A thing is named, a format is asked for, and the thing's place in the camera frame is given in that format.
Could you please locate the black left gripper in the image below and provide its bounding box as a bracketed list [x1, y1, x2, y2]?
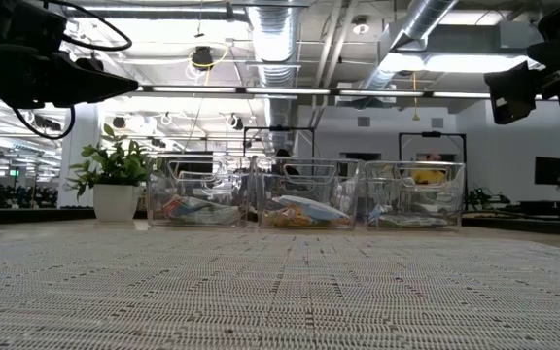
[0, 28, 139, 111]

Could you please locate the blue white bar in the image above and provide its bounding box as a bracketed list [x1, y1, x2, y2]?
[272, 194, 352, 223]

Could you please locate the black monitor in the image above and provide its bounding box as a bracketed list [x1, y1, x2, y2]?
[534, 156, 560, 187]

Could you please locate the yellow hanging cone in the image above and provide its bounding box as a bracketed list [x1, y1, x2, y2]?
[409, 71, 421, 122]

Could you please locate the person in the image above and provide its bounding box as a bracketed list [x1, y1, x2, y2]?
[413, 153, 449, 186]
[267, 145, 305, 177]

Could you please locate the green plant in white pot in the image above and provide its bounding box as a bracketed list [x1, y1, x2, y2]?
[65, 123, 158, 224]

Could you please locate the clear plastic bin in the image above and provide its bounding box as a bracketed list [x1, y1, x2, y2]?
[360, 160, 466, 232]
[253, 155, 365, 230]
[147, 154, 255, 228]

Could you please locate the grey woven placemat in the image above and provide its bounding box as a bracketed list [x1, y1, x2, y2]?
[0, 226, 560, 350]

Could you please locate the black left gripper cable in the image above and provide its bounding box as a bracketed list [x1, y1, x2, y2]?
[12, 0, 133, 141]

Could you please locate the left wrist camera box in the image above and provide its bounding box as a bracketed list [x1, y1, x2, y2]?
[0, 0, 67, 53]

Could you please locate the black rig frame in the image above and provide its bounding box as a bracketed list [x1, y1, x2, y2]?
[243, 124, 316, 158]
[398, 130, 468, 164]

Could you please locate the black camera with yellow cable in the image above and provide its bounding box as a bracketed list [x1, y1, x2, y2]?
[191, 46, 215, 72]

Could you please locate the silver spiral air duct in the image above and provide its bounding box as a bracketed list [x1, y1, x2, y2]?
[357, 0, 459, 92]
[245, 0, 303, 157]

